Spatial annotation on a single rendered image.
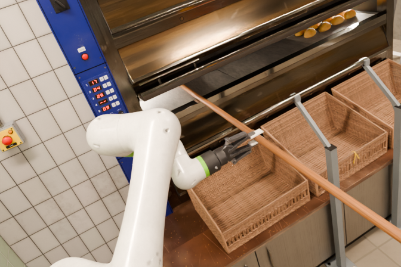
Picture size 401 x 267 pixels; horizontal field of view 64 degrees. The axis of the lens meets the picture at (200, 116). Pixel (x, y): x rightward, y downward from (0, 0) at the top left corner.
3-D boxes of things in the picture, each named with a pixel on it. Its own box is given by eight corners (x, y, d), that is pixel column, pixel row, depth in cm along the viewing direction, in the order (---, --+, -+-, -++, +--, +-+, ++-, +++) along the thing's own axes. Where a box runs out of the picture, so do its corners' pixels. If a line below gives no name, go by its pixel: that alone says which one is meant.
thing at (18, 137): (3, 146, 149) (-10, 129, 144) (25, 136, 151) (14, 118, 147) (2, 154, 143) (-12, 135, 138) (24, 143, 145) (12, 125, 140)
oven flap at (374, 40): (165, 162, 189) (151, 132, 185) (386, 48, 235) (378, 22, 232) (166, 163, 184) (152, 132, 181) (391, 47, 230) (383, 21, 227)
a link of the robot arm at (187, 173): (180, 197, 132) (180, 191, 122) (165, 171, 136) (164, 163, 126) (209, 180, 135) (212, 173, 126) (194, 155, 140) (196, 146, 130)
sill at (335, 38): (148, 128, 184) (145, 122, 182) (378, 18, 230) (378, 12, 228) (151, 132, 179) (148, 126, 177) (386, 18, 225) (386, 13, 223)
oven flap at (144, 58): (132, 84, 163) (115, 46, 160) (387, -26, 209) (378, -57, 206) (133, 83, 159) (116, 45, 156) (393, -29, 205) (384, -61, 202)
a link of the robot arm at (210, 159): (212, 180, 130) (207, 163, 126) (200, 167, 140) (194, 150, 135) (225, 173, 132) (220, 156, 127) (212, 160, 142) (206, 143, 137)
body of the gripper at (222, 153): (209, 147, 135) (227, 137, 138) (213, 163, 139) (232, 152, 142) (218, 155, 129) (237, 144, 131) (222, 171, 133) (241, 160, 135)
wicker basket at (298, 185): (188, 202, 205) (175, 169, 191) (261, 160, 220) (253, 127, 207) (227, 256, 164) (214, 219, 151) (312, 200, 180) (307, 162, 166)
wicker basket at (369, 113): (332, 121, 236) (329, 88, 223) (387, 90, 251) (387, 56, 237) (392, 150, 195) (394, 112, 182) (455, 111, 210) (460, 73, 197)
